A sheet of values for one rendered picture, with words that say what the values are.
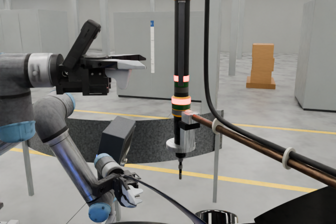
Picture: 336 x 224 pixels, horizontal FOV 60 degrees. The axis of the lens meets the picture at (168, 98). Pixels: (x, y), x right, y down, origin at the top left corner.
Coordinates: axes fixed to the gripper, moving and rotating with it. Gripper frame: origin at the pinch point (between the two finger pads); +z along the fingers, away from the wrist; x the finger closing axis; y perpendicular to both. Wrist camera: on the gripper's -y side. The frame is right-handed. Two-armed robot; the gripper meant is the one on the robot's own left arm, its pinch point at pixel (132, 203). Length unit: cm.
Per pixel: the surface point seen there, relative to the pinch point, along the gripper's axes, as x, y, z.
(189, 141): -29.6, 0.6, 25.2
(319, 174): -36, -2, 56
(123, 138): -6.2, 14.4, -41.9
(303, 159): -37, -2, 54
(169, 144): -27.6, -2.0, 21.2
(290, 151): -37, -1, 52
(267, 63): -19, 625, -472
